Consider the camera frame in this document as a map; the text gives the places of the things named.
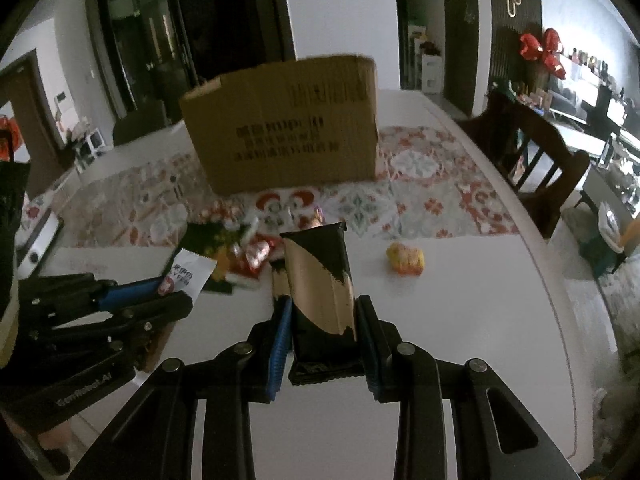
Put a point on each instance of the red bow decoration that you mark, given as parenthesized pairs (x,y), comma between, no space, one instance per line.
(542,52)

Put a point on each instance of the brown cardboard box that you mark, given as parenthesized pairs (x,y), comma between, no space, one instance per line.
(280,125)

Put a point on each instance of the white candy packet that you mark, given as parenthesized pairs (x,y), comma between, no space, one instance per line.
(187,272)

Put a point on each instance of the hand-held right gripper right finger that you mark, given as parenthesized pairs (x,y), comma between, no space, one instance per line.
(371,350)

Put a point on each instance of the yellow snack packet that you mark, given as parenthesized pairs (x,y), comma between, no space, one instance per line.
(406,258)

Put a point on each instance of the white appliance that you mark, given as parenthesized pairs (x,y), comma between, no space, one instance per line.
(431,74)

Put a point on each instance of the dark green snack packet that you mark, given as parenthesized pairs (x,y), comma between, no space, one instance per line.
(212,237)

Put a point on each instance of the patterned table mat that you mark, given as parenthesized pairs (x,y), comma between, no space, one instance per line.
(430,185)

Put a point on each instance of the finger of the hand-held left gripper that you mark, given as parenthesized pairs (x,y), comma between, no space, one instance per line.
(130,291)
(160,307)

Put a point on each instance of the black and gold snack packet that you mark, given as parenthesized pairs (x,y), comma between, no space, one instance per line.
(320,280)

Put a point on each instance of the white edged tablet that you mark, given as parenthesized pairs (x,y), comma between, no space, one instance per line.
(42,237)

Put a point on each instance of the dark upholstered chair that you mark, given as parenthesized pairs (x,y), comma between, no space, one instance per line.
(140,122)

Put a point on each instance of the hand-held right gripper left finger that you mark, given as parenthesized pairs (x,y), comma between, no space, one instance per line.
(280,345)

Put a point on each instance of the green stool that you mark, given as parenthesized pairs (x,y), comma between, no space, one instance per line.
(602,252)

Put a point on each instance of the dark wooden chair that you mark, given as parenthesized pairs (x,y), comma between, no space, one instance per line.
(530,145)

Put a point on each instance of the red and white candy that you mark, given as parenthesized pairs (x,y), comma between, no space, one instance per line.
(256,255)

